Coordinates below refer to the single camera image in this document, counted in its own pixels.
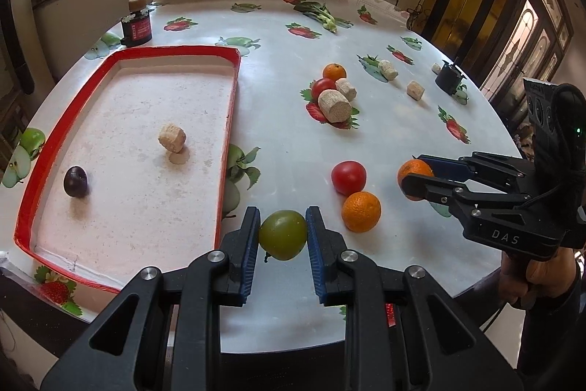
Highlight red tomato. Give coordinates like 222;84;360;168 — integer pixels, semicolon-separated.
312;78;338;102
331;161;367;196

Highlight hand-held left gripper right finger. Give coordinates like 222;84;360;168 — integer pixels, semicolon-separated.
306;206;523;391

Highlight green bok choy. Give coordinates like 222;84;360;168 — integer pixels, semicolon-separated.
294;1;338;34

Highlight large beige pressed block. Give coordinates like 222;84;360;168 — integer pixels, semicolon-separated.
318;89;352;123

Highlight person's right forearm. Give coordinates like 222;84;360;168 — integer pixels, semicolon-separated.
516;272;586;378

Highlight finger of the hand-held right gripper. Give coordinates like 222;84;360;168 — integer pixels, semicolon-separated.
402;172;528;214
412;152;528;190

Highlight wooden door with glass panels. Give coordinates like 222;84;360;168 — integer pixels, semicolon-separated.
476;0;578;117

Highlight red rimmed white tray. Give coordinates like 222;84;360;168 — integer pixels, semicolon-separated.
14;45;242;295

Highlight dark jar with cork lid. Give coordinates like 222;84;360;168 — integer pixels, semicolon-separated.
121;0;153;48

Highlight green round fruit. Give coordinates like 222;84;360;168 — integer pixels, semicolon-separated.
258;210;308;262

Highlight person's right hand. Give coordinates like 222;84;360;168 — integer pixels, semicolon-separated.
499;248;578;309

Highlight fruit print tablecloth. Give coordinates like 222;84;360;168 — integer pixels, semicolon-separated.
0;0;525;355

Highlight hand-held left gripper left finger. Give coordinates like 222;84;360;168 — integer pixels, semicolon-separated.
40;207;262;391

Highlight small black cup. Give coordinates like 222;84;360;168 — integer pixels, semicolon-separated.
435;60;463;92

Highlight dark purple plum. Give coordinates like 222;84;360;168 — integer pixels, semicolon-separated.
63;166;89;198

